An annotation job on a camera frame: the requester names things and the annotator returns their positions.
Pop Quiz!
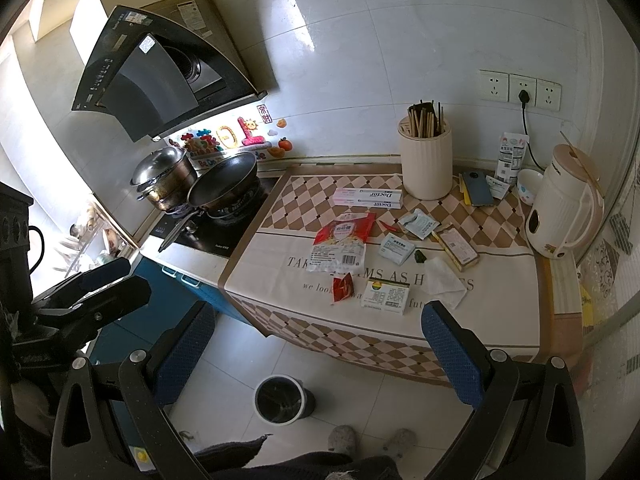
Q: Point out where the red brown printed carton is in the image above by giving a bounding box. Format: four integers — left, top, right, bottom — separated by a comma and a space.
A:
433, 226, 480, 272

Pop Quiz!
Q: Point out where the blue kitchen cabinet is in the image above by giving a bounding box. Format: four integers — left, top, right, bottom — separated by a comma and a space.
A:
90, 257, 248, 364

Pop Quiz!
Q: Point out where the white round trash bin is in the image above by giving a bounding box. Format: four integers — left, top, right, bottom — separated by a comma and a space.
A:
253, 375, 317, 427

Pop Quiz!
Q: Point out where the right grey slipper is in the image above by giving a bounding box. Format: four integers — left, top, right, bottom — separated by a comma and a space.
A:
381, 428, 416, 463

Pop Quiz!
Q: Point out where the grey slipper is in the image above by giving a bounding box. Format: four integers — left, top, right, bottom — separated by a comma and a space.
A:
381, 428, 416, 463
328, 425, 358, 458

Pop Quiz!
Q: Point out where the white crumpled tissue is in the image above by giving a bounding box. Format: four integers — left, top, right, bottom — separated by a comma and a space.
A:
421, 258, 468, 310

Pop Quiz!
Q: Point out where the left grey slipper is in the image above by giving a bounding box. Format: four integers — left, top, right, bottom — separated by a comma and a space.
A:
328, 425, 358, 458

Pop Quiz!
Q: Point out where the white green medicine box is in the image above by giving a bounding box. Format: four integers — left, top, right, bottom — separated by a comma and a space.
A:
360, 278, 410, 315

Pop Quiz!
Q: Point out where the black gas stove top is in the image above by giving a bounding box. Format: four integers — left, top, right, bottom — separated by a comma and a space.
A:
174, 177, 279, 258

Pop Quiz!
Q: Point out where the small black cap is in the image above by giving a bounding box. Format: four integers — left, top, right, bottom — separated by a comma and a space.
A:
414, 250, 426, 263

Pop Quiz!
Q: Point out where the stainless steel pot with lid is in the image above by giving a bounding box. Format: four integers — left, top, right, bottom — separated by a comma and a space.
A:
130, 146, 198, 212

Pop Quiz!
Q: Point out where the small pale blue packet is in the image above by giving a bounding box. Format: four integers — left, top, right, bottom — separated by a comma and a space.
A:
378, 233, 416, 266

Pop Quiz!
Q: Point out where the cream electric kettle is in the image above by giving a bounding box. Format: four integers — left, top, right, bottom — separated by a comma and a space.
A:
526, 144, 604, 259

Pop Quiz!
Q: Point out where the torn white sachet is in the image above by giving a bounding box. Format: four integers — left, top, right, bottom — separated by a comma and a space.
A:
398, 208, 440, 240

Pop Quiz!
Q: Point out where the small red sachet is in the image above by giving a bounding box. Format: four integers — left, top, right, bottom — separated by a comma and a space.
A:
332, 273, 355, 304

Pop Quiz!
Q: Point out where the yellow sponge pad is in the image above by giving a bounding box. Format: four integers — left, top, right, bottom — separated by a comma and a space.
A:
459, 174, 472, 206

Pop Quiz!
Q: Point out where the dark blue notebook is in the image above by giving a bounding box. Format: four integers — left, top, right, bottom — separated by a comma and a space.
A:
462, 170, 494, 207

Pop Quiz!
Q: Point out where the white paper slip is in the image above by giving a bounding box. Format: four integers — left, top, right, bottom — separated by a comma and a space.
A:
486, 176, 510, 200

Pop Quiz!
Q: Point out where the black frying pan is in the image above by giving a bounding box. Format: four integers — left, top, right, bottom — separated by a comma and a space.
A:
157, 152, 260, 252

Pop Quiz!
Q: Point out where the white dotted bowl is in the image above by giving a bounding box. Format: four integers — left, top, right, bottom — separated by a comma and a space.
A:
516, 169, 544, 206

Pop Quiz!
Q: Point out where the checkered beige table cloth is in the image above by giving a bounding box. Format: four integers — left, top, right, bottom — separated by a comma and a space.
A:
218, 165, 582, 385

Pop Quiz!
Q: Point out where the red white snack bag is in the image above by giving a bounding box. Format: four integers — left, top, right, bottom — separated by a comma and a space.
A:
306, 212, 375, 274

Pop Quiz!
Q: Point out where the long white pink box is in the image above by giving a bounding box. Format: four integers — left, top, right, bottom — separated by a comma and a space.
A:
332, 188, 402, 209

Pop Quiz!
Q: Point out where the white milk carton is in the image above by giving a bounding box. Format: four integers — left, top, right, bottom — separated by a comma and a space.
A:
495, 132, 529, 185

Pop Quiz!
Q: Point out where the cream ribbed chopstick holder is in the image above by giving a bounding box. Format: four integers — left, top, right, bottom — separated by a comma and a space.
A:
398, 117, 452, 200

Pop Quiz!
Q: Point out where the black range hood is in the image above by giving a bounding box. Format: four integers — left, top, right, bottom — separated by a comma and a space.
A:
72, 6, 266, 142

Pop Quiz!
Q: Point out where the bundle of wooden chopsticks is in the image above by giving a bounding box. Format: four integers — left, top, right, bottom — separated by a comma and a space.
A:
408, 101, 445, 139

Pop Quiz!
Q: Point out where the black plug and cable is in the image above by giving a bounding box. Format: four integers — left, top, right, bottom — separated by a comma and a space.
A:
516, 89, 548, 172

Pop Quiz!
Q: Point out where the white wall socket strip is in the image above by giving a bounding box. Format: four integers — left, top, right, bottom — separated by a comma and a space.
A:
477, 70, 562, 112

